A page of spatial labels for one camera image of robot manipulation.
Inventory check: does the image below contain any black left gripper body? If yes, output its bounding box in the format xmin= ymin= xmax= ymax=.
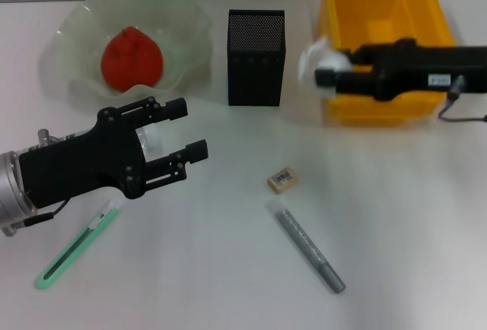
xmin=18 ymin=107 xmax=148 ymax=209

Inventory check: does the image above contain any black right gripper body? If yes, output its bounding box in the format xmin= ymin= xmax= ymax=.
xmin=371 ymin=38 xmax=487 ymax=103

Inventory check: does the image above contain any white paper ball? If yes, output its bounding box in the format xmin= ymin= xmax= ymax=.
xmin=298 ymin=37 xmax=353 ymax=90

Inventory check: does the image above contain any clear water bottle green label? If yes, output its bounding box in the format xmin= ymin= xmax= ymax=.
xmin=49 ymin=124 xmax=164 ymax=156

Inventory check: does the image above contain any red-orange toy orange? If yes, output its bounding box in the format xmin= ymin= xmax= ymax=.
xmin=100 ymin=26 xmax=165 ymax=93

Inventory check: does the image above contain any mint green utility knife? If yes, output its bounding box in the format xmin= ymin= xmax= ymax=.
xmin=36 ymin=198 xmax=126 ymax=291

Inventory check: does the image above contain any black mesh pen holder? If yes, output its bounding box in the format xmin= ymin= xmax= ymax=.
xmin=227 ymin=8 xmax=286 ymax=108

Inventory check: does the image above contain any pale green glass fruit plate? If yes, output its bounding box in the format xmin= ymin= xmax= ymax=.
xmin=40 ymin=0 xmax=214 ymax=109

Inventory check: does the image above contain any beige eraser with barcode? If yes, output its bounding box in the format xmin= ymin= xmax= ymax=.
xmin=266 ymin=168 xmax=298 ymax=195

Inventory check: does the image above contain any grey marker pen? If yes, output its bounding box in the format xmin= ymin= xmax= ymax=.
xmin=267 ymin=200 xmax=347 ymax=295

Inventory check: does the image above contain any yellow plastic storage bin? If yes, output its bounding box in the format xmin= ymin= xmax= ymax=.
xmin=318 ymin=0 xmax=457 ymax=128

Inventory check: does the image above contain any right gripper cable with plug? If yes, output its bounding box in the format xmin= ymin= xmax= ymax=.
xmin=437 ymin=75 xmax=487 ymax=122

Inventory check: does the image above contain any gripper cable with plug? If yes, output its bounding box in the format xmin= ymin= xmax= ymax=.
xmin=22 ymin=200 xmax=69 ymax=228
xmin=437 ymin=75 xmax=487 ymax=122

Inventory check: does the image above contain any left gripper cable with plug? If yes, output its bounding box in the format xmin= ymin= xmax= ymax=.
xmin=22 ymin=200 xmax=69 ymax=228

